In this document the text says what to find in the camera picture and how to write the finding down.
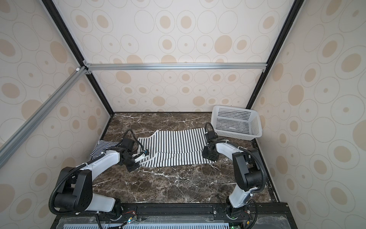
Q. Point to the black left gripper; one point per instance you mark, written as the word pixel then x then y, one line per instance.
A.
pixel 132 168

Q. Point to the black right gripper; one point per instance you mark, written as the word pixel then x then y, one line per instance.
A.
pixel 209 153

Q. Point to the blue white striped tank top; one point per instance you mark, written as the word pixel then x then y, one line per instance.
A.
pixel 100 147

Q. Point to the white plastic laundry basket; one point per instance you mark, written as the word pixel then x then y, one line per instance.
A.
pixel 235 122

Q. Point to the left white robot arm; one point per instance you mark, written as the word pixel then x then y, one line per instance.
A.
pixel 73 192

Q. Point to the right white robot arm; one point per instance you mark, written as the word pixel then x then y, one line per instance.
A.
pixel 249 175

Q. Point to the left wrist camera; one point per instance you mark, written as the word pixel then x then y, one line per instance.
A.
pixel 141 156

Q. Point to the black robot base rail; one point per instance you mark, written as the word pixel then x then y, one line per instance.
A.
pixel 185 216

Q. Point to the back aluminium frame rail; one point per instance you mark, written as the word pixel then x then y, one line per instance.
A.
pixel 179 66

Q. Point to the aluminium frame rail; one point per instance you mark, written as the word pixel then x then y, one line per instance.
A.
pixel 18 138
pixel 179 66

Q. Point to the left aluminium frame rail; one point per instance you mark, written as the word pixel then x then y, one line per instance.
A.
pixel 18 138

